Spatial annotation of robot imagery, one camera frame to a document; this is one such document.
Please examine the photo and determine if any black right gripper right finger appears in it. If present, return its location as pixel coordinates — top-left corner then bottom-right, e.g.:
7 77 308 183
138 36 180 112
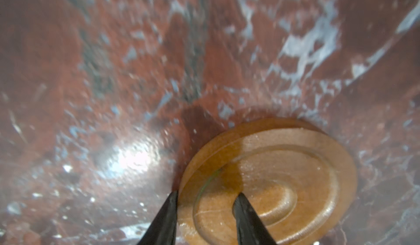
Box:
233 192 277 245

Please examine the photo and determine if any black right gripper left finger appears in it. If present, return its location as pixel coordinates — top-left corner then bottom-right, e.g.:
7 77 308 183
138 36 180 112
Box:
137 191 178 245

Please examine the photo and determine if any round wooden coaster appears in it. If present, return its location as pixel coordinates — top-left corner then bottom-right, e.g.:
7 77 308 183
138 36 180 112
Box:
178 118 358 245

